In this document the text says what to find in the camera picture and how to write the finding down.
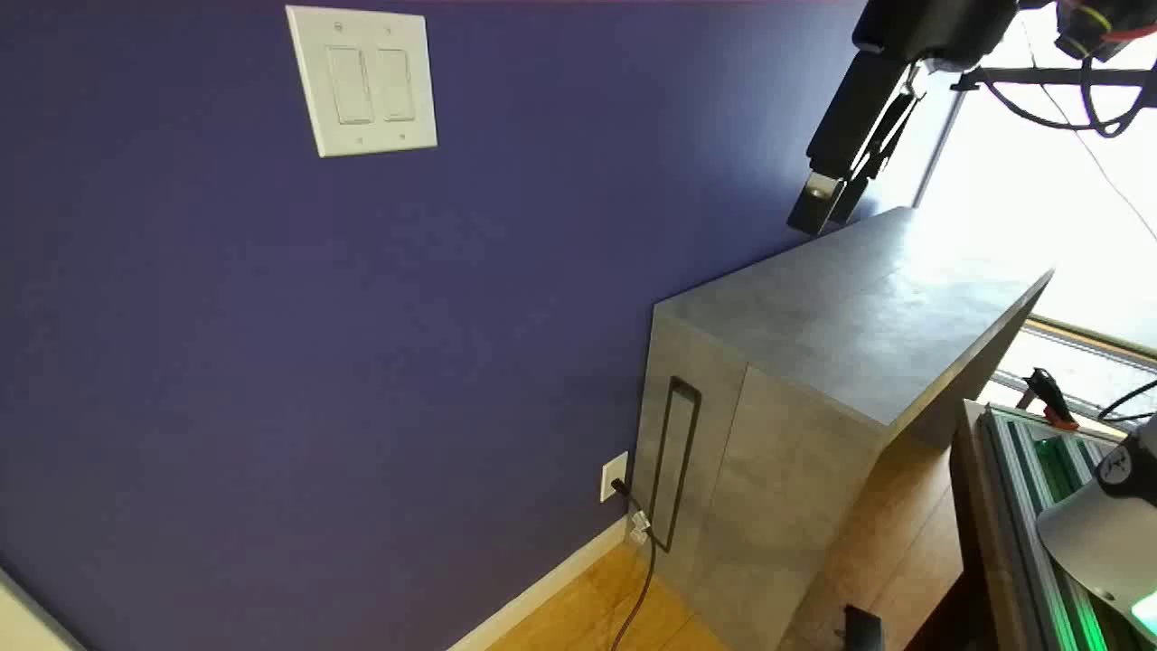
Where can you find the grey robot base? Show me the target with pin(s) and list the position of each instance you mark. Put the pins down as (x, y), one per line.
(1104, 537)

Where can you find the green lit control box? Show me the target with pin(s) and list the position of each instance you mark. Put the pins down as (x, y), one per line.
(1007, 470)

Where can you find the white wall power outlet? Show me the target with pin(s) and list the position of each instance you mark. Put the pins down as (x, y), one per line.
(614, 475)

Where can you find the white double light switch plate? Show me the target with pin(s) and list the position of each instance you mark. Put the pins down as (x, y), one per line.
(368, 79)

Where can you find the black stereo camera on stand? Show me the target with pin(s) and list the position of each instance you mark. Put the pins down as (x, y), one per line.
(854, 135)

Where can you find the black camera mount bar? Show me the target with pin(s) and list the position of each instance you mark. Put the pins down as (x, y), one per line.
(1066, 77)

